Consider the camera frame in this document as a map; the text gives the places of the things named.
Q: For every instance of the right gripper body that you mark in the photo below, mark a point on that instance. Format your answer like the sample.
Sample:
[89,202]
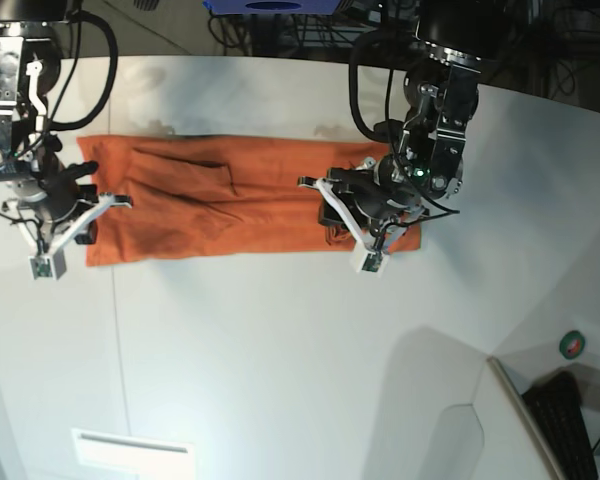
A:
[50,206]

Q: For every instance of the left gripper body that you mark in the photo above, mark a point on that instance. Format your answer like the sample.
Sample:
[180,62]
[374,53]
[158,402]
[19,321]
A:
[377,205]

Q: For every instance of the orange t-shirt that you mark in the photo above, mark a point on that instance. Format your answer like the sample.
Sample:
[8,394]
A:
[213,196]

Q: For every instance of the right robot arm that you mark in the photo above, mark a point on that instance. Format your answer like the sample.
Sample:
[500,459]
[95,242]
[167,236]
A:
[30,66]

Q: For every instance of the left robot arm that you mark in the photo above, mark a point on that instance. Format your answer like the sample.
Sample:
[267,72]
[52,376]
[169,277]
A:
[450,42]

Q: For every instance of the white table slot plate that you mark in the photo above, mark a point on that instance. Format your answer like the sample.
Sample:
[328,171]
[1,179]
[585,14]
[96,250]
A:
[146,458]

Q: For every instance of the blue box with oval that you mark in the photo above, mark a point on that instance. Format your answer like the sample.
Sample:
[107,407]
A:
[230,7]

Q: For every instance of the green tape roll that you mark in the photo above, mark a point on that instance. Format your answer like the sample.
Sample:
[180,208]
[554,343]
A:
[572,345]

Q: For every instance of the black keyboard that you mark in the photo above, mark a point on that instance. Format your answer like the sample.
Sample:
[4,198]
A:
[555,406]

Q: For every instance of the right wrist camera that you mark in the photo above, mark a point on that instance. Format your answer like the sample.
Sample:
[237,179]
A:
[48,266]

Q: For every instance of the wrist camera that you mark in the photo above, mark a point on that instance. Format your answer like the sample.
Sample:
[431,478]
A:
[48,266]
[369,262]

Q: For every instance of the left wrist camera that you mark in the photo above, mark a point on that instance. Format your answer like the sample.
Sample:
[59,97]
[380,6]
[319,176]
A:
[369,262]

